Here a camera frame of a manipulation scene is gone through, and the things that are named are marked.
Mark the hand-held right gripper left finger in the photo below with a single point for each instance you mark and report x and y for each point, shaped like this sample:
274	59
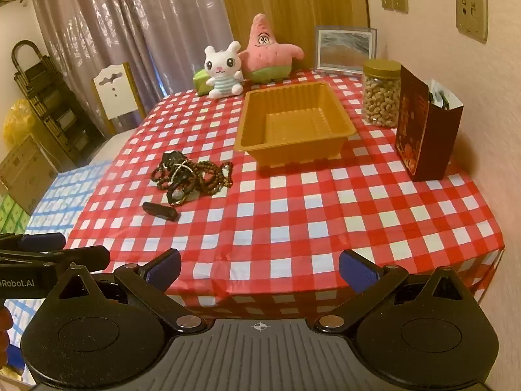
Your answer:
165	266

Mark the red checked tablecloth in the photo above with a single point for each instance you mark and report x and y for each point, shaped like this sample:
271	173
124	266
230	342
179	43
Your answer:
285	211

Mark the green tissue box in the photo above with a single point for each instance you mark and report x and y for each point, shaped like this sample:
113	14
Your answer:
199	81

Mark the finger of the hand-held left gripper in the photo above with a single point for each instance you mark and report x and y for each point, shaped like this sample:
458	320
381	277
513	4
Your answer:
40	239
81	258

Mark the black wristwatch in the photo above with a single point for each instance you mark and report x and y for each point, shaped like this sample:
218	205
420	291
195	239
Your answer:
177	196

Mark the blue checked cloth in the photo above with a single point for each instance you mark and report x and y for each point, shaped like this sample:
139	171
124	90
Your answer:
61	195

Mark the orange plastic tray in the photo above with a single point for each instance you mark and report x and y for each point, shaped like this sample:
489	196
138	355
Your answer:
285	146

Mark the white rabbit plush toy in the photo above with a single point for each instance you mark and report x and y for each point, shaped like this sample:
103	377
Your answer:
223	77

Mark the peanut jar with gold lid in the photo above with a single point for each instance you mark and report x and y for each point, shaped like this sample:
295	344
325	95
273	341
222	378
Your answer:
380	97

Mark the person's left hand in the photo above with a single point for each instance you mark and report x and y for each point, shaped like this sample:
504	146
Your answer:
5	334

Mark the dark red gift bag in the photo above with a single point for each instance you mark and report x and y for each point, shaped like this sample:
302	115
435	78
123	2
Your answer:
431	142

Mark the pink starfish plush toy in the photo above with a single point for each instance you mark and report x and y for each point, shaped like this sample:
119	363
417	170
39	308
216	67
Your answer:
264	49

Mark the white and green packets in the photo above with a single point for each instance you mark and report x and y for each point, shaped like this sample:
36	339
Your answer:
441	95

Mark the cardboard box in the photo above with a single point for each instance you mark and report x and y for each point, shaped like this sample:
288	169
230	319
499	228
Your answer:
24	171

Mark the grey patterned curtain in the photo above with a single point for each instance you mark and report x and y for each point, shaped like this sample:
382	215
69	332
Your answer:
122	28

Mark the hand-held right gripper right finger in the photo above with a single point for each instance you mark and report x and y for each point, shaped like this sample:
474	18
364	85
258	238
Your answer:
358	271

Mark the dark storage rack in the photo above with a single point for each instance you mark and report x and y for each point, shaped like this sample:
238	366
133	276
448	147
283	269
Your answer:
49	102

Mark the black hair claw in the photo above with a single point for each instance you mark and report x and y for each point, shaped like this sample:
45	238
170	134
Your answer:
173	158

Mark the stack of green boxes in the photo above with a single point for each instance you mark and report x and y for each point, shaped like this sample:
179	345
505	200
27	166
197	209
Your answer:
12	216

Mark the yellow plastic bag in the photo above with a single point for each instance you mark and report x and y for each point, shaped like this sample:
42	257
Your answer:
18	124

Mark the framed picture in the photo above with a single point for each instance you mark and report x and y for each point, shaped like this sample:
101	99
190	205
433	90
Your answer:
346	49

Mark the white wooden chair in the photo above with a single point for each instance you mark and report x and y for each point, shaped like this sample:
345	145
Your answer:
116	93

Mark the beige wall socket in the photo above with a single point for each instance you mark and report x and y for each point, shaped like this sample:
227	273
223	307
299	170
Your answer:
471	14

